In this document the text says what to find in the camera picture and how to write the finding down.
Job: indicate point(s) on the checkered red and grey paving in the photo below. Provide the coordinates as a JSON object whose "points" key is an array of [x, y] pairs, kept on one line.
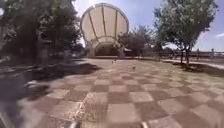
{"points": [[126, 93]]}

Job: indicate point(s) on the dark tree beside canopy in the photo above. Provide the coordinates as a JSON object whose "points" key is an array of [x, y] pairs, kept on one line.
{"points": [[136, 41]]}

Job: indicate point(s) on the pale shell-shaped canopy building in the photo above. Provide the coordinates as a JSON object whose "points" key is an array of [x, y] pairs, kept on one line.
{"points": [[104, 25]]}

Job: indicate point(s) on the robot's own part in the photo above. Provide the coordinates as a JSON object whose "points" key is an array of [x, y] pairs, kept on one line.
{"points": [[144, 125], [73, 125]]}

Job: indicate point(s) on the group of large dark trees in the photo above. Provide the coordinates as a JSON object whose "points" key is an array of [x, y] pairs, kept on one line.
{"points": [[36, 30]]}

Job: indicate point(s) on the leafy green tree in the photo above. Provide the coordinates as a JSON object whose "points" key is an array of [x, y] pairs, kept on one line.
{"points": [[185, 23]]}

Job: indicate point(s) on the dry grass strip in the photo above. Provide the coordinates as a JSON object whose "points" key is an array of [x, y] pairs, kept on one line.
{"points": [[203, 70]]}

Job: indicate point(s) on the fence with pale posts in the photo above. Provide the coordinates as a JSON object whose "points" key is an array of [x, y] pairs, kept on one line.
{"points": [[203, 54]]}

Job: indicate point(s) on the pale side path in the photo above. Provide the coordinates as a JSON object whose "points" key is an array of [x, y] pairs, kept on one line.
{"points": [[213, 64]]}

